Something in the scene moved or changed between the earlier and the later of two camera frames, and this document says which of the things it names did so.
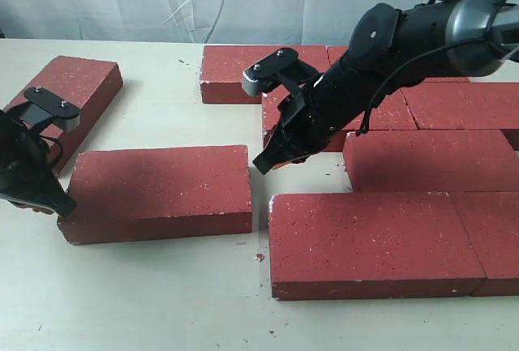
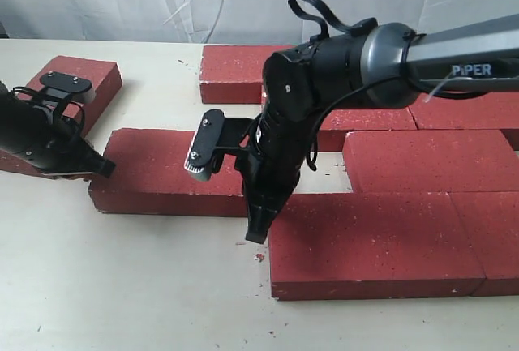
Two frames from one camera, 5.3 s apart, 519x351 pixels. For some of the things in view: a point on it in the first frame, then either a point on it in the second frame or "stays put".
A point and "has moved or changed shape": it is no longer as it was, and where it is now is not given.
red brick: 491,220 stays put
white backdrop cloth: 220,2 stays put
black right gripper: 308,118 to 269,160
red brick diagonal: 160,193 has moved or changed shape
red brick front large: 370,246 stays put
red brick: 223,67 stays put
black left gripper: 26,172 to 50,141
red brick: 87,85 stays put
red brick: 465,106 stays put
